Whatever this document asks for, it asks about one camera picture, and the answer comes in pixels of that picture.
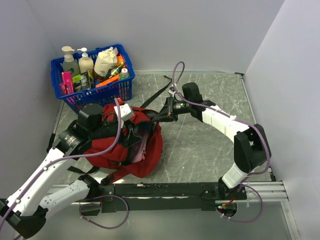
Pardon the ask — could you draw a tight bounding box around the dark green box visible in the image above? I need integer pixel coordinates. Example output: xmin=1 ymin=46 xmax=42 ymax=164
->
xmin=72 ymin=71 xmax=96 ymax=92

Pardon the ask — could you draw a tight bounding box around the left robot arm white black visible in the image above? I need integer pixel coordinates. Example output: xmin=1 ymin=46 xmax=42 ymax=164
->
xmin=0 ymin=102 xmax=124 ymax=239

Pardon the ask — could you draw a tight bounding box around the blue plastic basket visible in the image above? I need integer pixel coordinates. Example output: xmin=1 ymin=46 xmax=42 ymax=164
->
xmin=50 ymin=43 xmax=136 ymax=115

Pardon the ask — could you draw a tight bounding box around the grey-green pump bottle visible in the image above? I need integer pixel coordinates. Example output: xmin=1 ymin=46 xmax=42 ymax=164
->
xmin=61 ymin=46 xmax=80 ymax=77

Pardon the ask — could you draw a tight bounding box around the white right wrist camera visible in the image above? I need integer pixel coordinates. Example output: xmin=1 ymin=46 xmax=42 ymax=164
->
xmin=168 ymin=86 xmax=176 ymax=98

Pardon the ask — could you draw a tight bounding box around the cream pump bottle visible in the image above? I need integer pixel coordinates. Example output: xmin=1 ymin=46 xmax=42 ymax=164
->
xmin=77 ymin=47 xmax=94 ymax=74

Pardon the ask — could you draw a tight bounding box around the beige cloth bag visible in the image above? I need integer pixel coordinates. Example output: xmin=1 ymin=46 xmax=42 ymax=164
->
xmin=93 ymin=47 xmax=118 ymax=78

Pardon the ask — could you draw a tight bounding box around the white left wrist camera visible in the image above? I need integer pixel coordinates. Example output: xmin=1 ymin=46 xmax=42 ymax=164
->
xmin=113 ymin=103 xmax=135 ymax=122

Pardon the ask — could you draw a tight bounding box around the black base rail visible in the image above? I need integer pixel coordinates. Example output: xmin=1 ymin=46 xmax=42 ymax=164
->
xmin=78 ymin=182 xmax=247 ymax=213

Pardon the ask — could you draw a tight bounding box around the pink pencil case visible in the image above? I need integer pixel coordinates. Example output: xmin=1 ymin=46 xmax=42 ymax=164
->
xmin=130 ymin=131 xmax=150 ymax=163

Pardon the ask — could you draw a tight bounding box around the green glass bottle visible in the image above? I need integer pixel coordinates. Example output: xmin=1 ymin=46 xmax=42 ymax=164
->
xmin=110 ymin=61 xmax=126 ymax=77

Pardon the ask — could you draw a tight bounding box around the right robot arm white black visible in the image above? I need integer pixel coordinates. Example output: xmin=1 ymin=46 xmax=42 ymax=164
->
xmin=152 ymin=82 xmax=271 ymax=199

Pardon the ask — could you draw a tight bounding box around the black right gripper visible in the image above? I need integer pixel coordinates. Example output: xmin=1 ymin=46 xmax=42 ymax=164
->
xmin=153 ymin=95 xmax=192 ymax=122

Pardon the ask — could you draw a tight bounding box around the red backpack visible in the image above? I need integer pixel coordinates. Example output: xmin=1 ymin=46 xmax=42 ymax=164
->
xmin=85 ymin=85 xmax=168 ymax=185

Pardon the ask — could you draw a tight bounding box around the pink box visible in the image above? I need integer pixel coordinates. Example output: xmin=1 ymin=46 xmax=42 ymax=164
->
xmin=60 ymin=71 xmax=74 ymax=96

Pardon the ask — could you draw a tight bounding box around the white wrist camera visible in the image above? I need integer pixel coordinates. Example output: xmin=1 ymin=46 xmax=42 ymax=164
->
xmin=168 ymin=86 xmax=176 ymax=98
xmin=113 ymin=103 xmax=135 ymax=122

